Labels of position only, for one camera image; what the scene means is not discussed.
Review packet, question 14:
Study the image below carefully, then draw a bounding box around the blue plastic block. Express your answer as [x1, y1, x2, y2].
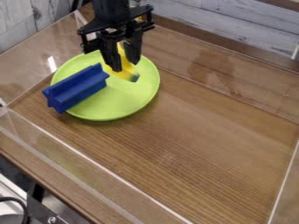
[41, 64, 109, 113]

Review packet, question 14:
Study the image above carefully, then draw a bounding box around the green plastic plate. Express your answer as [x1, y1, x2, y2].
[51, 51, 160, 121]

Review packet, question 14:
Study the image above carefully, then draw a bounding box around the black metal mount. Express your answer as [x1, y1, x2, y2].
[27, 198, 69, 224]

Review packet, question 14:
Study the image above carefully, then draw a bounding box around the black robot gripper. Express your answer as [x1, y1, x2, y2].
[77, 0, 155, 72]

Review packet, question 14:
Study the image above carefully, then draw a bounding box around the black cable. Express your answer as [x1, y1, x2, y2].
[0, 195, 33, 224]

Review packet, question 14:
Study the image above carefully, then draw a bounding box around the clear acrylic front wall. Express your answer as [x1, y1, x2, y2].
[0, 107, 192, 224]

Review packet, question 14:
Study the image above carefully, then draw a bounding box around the yellow toy banana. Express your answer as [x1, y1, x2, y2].
[107, 44, 140, 82]

